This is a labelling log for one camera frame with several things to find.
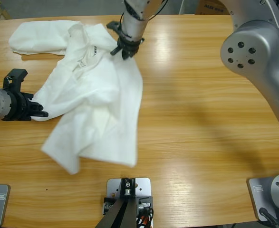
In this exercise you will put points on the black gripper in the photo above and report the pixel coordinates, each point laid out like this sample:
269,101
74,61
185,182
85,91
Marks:
19,107
129,44

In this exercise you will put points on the white t-shirt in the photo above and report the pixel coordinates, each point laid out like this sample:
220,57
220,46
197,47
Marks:
94,107

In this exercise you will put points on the folded white cloth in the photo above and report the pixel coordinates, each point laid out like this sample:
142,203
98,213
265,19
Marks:
39,38

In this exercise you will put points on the white furniture leg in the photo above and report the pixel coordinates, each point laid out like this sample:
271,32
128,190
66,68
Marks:
181,7

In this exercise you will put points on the cardboard box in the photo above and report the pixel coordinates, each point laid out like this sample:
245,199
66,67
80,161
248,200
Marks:
213,8

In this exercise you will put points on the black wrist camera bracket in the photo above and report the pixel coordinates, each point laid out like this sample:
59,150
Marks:
15,76
113,25

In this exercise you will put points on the white camera stand mount block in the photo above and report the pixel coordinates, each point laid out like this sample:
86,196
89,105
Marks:
142,187

